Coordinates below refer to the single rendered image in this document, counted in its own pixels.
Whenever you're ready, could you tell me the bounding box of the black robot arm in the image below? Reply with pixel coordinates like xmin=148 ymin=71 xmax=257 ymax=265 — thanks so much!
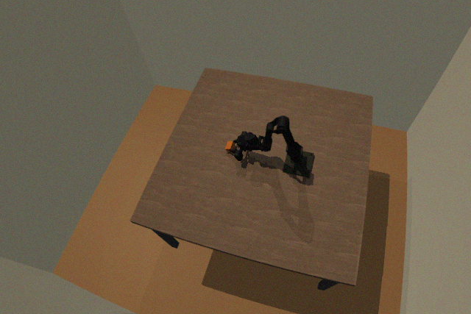
xmin=236 ymin=115 xmax=303 ymax=164

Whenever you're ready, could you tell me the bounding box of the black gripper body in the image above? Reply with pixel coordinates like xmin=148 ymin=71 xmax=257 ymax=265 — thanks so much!
xmin=234 ymin=131 xmax=252 ymax=161

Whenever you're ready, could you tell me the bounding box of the orange block with black square face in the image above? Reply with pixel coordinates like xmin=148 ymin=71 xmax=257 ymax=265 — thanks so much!
xmin=225 ymin=141 xmax=235 ymax=151

